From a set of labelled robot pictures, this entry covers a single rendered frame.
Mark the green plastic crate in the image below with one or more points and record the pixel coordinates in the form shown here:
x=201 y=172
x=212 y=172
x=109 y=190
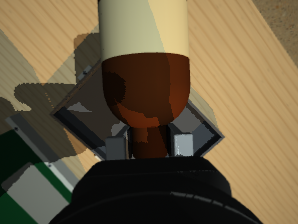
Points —
x=30 y=193

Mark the dark grey tray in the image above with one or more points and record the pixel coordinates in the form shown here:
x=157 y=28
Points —
x=84 y=113

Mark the dark brown bottle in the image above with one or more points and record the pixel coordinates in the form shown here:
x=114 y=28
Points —
x=145 y=59

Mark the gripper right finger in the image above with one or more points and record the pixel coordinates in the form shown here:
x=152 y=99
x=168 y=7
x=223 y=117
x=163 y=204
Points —
x=178 y=144

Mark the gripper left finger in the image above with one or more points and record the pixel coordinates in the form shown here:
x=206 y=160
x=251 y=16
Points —
x=120 y=147

